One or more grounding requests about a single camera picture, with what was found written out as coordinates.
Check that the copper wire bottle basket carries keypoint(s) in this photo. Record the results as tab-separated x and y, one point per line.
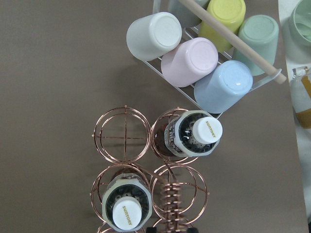
124	137

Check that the tea bottle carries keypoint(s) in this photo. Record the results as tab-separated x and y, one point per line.
192	134
126	203

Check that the pink cup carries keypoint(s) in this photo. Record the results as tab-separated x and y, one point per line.
189	62

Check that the blue cup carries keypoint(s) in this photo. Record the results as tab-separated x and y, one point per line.
232	74

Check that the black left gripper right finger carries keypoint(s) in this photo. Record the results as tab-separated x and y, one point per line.
191	230

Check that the white cup rack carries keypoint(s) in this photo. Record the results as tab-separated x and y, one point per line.
273	74

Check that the grey cup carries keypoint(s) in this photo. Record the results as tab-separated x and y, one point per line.
186	17

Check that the white cup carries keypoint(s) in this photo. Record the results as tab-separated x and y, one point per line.
153	36

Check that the tea bottle front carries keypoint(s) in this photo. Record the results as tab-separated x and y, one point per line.
192	134

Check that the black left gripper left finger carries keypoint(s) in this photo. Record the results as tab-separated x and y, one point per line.
151	230

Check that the yellow cup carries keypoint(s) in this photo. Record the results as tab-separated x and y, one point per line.
231	14

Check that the green cup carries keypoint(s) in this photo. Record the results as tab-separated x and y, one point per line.
260	32

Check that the tea bottle middle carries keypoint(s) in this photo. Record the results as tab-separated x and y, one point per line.
126	203

